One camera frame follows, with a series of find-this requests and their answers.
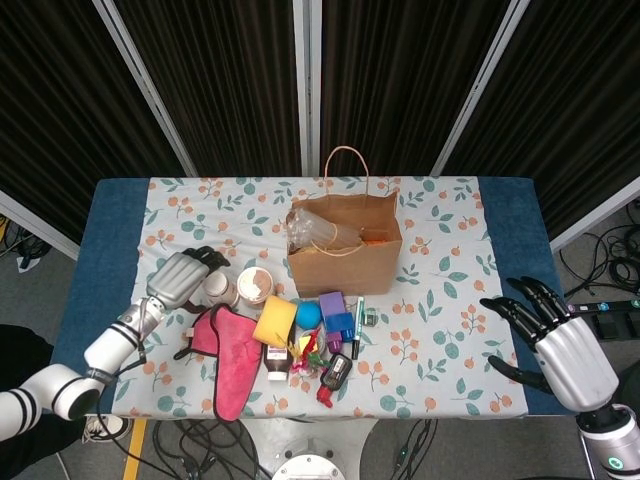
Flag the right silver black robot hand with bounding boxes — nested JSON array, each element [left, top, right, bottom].
[[478, 276, 620, 414]]

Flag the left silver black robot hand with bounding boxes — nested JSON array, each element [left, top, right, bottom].
[[144, 244, 232, 315]]

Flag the white paper cup blue stripes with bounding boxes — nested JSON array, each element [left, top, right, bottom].
[[202, 269, 240, 307]]

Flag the clear bag of straws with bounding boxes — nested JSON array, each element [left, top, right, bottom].
[[287, 209, 364, 251]]

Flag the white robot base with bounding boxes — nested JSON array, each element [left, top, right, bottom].
[[238, 417, 377, 480]]

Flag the brown paper bag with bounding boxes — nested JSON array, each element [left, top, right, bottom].
[[285, 145, 404, 297]]

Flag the floral tablecloth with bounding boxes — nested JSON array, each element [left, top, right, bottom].
[[110, 175, 531, 420]]

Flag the black power strip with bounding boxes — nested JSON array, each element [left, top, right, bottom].
[[567, 298, 640, 316]]

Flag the clear jar brown contents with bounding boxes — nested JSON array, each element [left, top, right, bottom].
[[236, 266, 276, 305]]

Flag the blue table cover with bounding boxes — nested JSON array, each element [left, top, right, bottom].
[[53, 177, 569, 417]]

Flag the pink towel black trim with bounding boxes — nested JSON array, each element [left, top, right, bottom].
[[173, 303, 266, 420]]

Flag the yellow sponge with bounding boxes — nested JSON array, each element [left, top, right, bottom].
[[253, 294, 299, 346]]

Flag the brown bottle white cap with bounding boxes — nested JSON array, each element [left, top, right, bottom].
[[264, 339, 294, 382]]

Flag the blue ball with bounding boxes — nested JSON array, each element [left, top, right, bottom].
[[295, 301, 324, 330]]

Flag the colourful feather shuttlecock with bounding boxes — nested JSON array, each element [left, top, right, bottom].
[[289, 329, 331, 376]]

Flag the lilac foam block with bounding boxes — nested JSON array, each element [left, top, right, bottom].
[[318, 292, 346, 321]]

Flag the white sneaker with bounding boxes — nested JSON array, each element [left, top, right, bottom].
[[82, 414, 132, 444]]

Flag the blue toy block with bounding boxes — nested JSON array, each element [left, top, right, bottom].
[[324, 312, 355, 341]]

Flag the yellow floor tape strip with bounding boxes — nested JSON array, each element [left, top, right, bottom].
[[122, 418, 149, 480]]

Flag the black bottle red cap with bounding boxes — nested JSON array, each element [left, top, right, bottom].
[[315, 352, 354, 407]]

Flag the green white marker pen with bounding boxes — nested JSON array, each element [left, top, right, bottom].
[[352, 295, 366, 359]]

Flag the black corrugated partition panel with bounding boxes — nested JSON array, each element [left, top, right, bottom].
[[114, 0, 304, 177], [0, 0, 186, 246], [442, 0, 640, 239], [319, 0, 511, 177]]

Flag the black floor cable bundle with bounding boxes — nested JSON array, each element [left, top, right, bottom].
[[149, 418, 274, 480], [384, 418, 441, 480], [0, 212, 49, 274], [558, 197, 640, 301]]

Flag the white aluminium partition rail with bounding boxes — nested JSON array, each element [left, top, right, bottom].
[[0, 189, 81, 261], [549, 175, 640, 254]]

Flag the white aluminium partition post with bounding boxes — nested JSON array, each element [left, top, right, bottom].
[[92, 0, 199, 177], [292, 0, 324, 177], [430, 0, 532, 177]]

